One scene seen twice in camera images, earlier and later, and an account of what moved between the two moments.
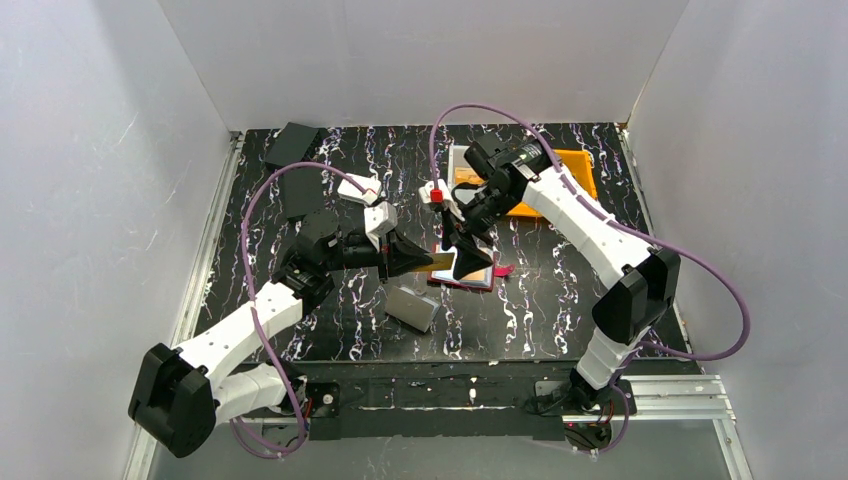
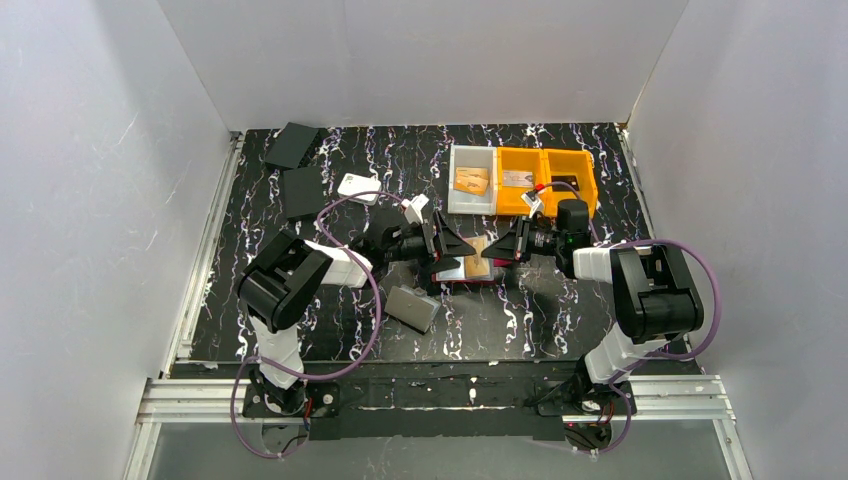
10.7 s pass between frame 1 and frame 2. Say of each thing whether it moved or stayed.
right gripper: moved
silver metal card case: stayed
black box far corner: stayed
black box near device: stayed
